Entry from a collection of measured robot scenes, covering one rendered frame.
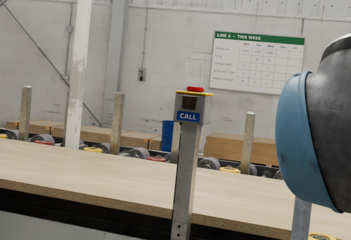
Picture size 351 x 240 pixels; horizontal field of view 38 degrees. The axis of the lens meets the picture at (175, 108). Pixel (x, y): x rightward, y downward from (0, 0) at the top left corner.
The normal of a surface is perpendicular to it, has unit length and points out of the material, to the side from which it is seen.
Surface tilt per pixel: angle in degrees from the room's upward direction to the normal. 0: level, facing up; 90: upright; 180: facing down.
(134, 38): 90
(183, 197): 90
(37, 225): 90
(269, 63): 90
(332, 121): 67
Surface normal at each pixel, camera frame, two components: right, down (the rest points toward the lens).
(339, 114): -0.53, -0.39
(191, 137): -0.30, 0.02
